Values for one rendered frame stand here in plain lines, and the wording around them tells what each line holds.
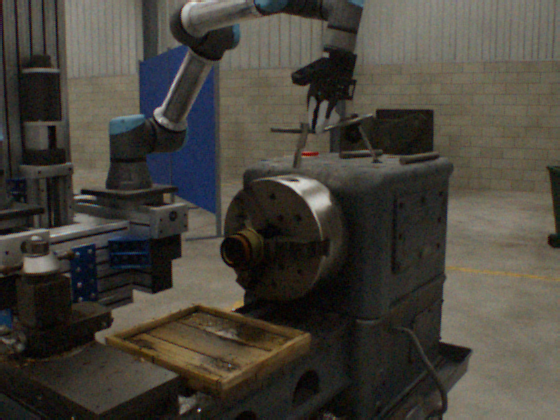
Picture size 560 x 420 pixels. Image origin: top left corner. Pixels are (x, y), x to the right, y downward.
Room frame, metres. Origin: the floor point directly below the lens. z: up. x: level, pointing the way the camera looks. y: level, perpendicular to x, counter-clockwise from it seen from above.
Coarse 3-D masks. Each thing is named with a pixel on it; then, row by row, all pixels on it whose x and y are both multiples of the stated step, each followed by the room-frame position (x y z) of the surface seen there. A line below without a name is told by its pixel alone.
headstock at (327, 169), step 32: (288, 160) 1.70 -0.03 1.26; (320, 160) 1.70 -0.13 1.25; (352, 160) 1.71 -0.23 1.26; (384, 160) 1.71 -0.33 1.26; (448, 160) 1.80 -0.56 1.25; (352, 192) 1.41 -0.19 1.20; (384, 192) 1.40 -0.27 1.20; (416, 192) 1.61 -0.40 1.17; (352, 224) 1.41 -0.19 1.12; (384, 224) 1.40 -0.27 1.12; (416, 224) 1.59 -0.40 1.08; (352, 256) 1.40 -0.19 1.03; (384, 256) 1.40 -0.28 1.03; (416, 256) 1.60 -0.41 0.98; (320, 288) 1.46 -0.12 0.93; (352, 288) 1.40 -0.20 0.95; (384, 288) 1.41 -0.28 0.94
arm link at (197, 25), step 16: (208, 0) 1.48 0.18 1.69; (224, 0) 1.42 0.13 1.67; (240, 0) 1.37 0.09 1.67; (256, 0) 1.31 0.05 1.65; (272, 0) 1.28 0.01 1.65; (288, 0) 1.30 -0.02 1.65; (304, 0) 1.34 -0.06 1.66; (176, 16) 1.53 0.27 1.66; (192, 16) 1.50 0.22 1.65; (208, 16) 1.46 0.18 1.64; (224, 16) 1.42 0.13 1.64; (240, 16) 1.39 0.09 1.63; (256, 16) 1.37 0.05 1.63; (176, 32) 1.56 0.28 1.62; (192, 32) 1.53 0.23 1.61
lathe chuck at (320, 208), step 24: (240, 192) 1.43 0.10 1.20; (264, 192) 1.38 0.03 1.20; (288, 192) 1.34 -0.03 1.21; (312, 192) 1.35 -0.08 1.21; (288, 216) 1.34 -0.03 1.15; (312, 216) 1.30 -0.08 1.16; (336, 216) 1.35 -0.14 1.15; (336, 240) 1.33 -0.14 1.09; (288, 264) 1.34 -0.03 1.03; (312, 264) 1.29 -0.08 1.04; (336, 264) 1.35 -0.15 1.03; (264, 288) 1.38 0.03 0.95; (288, 288) 1.34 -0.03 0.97; (312, 288) 1.32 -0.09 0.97
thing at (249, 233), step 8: (240, 232) 1.28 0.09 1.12; (248, 232) 1.29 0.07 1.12; (256, 232) 1.29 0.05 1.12; (224, 240) 1.27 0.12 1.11; (232, 240) 1.25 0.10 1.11; (240, 240) 1.25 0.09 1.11; (248, 240) 1.26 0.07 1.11; (256, 240) 1.27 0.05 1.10; (224, 248) 1.27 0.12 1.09; (232, 248) 1.30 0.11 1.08; (240, 248) 1.24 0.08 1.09; (248, 248) 1.25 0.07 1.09; (256, 248) 1.26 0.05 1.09; (224, 256) 1.27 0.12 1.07; (232, 256) 1.29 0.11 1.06; (240, 256) 1.24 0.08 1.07; (248, 256) 1.25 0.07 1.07; (256, 256) 1.26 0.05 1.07; (232, 264) 1.25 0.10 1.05; (240, 264) 1.24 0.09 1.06; (248, 264) 1.26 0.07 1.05; (256, 264) 1.29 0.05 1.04
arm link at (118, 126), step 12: (120, 120) 1.74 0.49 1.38; (132, 120) 1.74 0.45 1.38; (144, 120) 1.78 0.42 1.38; (120, 132) 1.73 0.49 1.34; (132, 132) 1.74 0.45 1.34; (144, 132) 1.77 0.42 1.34; (120, 144) 1.73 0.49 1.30; (132, 144) 1.74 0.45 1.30; (144, 144) 1.77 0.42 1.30; (120, 156) 1.73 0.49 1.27; (132, 156) 1.74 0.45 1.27; (144, 156) 1.78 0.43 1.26
